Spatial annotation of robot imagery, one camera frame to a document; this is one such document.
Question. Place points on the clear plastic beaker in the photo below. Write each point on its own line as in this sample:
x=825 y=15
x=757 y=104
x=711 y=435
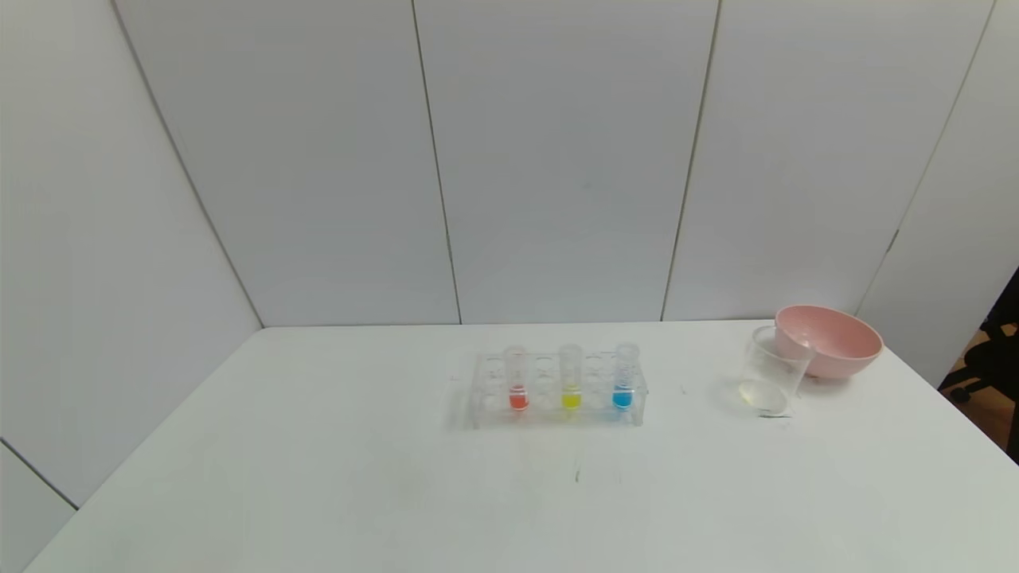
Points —
x=768 y=382

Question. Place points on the pink bowl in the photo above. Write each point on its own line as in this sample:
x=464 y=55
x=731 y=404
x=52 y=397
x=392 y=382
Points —
x=844 y=350

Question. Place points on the yellow pigment test tube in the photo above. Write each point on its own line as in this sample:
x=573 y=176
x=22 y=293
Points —
x=571 y=398

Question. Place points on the black office chair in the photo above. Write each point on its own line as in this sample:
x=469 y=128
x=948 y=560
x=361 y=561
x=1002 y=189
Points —
x=995 y=358

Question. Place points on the clear acrylic test tube rack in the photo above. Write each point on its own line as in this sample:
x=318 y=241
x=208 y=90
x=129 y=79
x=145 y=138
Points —
x=549 y=418

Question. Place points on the red pigment test tube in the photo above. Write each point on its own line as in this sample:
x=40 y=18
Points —
x=517 y=398

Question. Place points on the blue pigment test tube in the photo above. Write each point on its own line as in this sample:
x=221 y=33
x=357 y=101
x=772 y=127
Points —
x=623 y=398

